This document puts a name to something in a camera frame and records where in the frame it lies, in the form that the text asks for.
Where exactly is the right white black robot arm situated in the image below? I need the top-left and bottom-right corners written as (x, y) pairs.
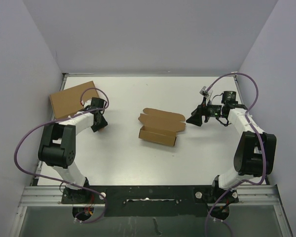
top-left (187, 89), bottom-right (277, 202)

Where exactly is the closed brown cardboard box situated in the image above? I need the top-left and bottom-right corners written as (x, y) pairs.
top-left (49, 81), bottom-right (95, 119)

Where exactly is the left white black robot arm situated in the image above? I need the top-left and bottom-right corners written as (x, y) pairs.
top-left (38, 97), bottom-right (108, 203)

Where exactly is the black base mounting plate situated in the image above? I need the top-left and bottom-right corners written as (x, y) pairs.
top-left (61, 185), bottom-right (239, 218)

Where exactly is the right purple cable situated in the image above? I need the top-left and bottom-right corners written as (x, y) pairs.
top-left (204, 73), bottom-right (266, 237)

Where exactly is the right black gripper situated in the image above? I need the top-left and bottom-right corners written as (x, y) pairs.
top-left (186, 97), bottom-right (224, 126)

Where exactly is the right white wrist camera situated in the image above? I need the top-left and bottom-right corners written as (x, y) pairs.
top-left (200, 86), bottom-right (213, 104)

